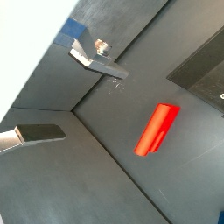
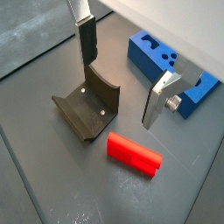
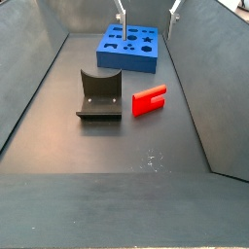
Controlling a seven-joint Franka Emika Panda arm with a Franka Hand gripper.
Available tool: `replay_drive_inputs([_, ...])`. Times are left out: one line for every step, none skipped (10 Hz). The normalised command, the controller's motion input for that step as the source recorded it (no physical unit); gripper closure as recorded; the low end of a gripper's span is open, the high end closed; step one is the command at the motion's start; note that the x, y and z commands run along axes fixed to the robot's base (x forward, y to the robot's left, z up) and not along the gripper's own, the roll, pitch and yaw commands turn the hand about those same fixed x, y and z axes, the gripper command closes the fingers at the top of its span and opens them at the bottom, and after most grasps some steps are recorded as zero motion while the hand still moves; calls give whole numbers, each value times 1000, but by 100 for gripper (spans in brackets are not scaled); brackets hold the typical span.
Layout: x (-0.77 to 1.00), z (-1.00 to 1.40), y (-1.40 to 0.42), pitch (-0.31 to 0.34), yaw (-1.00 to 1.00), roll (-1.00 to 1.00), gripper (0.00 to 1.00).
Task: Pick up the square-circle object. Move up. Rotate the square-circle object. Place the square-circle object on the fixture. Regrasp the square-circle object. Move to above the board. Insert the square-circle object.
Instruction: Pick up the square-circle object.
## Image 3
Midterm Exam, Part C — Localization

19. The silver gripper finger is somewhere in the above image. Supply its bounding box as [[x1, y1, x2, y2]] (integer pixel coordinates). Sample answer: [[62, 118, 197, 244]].
[[114, 0, 126, 41], [167, 0, 182, 39]]

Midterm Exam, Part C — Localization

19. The blue foam shape block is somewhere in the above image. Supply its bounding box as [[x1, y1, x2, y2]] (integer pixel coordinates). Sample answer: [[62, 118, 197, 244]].
[[96, 24, 158, 74]]

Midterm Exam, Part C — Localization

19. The black curved fixture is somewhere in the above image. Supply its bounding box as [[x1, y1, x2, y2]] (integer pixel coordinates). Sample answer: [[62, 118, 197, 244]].
[[76, 71, 122, 120]]

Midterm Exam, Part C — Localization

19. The red square-circle object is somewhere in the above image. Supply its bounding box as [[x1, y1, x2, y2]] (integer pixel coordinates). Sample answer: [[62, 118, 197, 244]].
[[132, 85, 166, 117]]

